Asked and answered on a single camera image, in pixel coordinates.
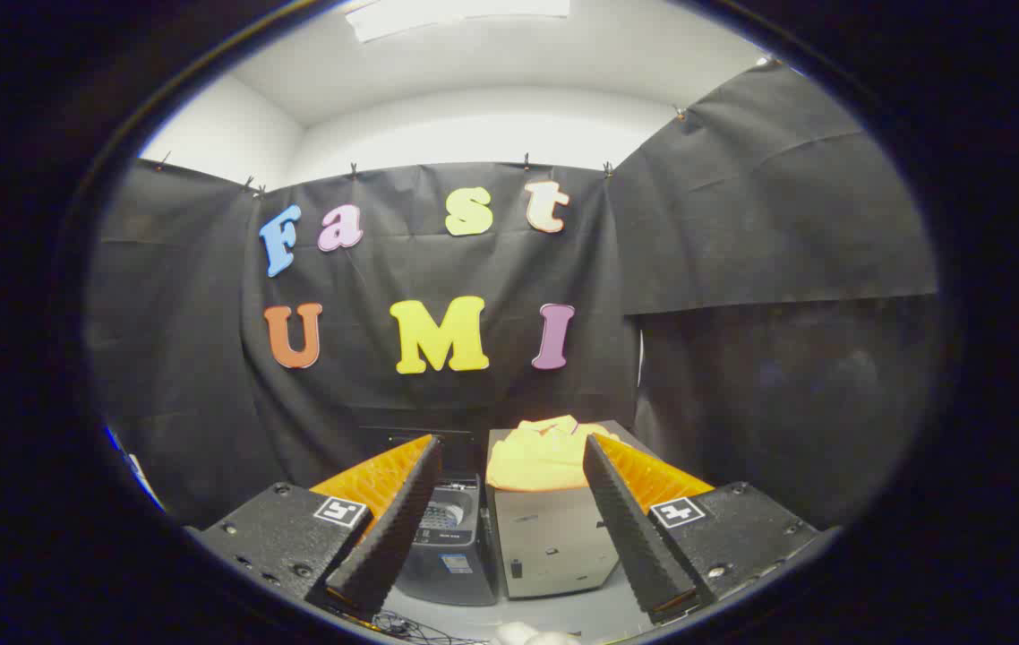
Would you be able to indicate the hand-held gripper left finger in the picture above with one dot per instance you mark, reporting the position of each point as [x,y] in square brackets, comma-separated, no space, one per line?
[389,537]

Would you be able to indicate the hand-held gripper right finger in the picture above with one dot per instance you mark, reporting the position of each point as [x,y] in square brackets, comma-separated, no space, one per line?
[639,537]

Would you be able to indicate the grey washing machine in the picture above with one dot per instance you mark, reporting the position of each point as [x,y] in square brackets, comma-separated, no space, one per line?
[456,564]

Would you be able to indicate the yellow polo shirt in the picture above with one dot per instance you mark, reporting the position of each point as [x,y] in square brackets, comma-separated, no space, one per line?
[536,461]

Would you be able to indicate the grey cabinet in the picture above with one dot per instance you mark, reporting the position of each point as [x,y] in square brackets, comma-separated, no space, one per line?
[550,537]

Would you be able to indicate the pale rounded object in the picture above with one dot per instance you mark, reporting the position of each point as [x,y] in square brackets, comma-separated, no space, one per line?
[532,634]

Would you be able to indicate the black backdrop cloth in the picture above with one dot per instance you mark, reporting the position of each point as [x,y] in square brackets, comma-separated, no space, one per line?
[438,269]

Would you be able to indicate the ceiling light panel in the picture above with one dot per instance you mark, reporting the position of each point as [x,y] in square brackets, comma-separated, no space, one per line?
[456,13]

